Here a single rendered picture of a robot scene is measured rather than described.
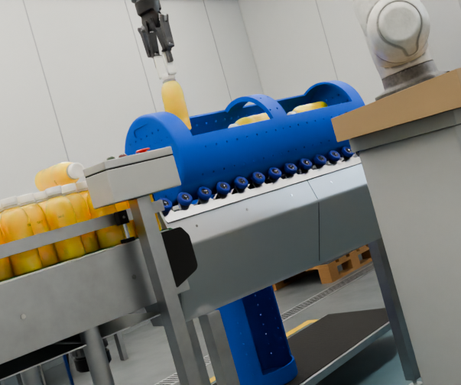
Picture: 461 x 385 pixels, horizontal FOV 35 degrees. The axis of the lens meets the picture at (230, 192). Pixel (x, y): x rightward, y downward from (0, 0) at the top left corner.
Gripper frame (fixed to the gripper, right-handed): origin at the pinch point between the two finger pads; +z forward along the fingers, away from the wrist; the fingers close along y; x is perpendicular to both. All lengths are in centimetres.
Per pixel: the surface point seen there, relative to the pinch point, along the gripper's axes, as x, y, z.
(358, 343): -97, 44, 122
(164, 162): 32, -29, 30
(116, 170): 45, -29, 29
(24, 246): 66, -15, 40
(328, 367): -70, 39, 122
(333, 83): -70, -3, 15
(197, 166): 5.2, -8.1, 31.8
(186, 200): 11.0, -6.3, 40.4
